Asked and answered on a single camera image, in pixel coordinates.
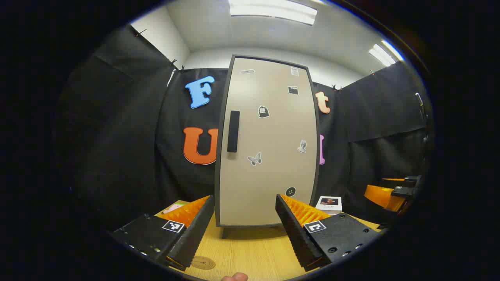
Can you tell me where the round wooden coaster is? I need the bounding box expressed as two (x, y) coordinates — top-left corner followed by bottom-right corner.
(190, 256), (216, 270)

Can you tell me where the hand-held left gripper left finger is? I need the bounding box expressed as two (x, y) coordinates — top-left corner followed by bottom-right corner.
(111, 194), (216, 272)

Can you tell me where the black door handle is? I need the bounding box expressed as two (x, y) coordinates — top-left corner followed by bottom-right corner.
(227, 110), (240, 153)

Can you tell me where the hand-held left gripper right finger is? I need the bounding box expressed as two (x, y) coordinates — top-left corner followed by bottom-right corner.
(275, 194), (382, 272)

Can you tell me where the black backdrop cloth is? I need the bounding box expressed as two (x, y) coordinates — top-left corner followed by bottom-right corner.
(59, 23), (430, 231)

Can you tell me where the beige cabinet door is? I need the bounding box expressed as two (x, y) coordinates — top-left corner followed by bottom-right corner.
(219, 58), (319, 227)

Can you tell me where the ceiling light panel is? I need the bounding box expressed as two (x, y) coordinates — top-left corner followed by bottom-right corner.
(368, 39), (405, 67)
(229, 0), (318, 26)

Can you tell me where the white photo booklet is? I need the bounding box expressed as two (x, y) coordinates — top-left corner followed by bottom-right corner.
(316, 196), (343, 215)

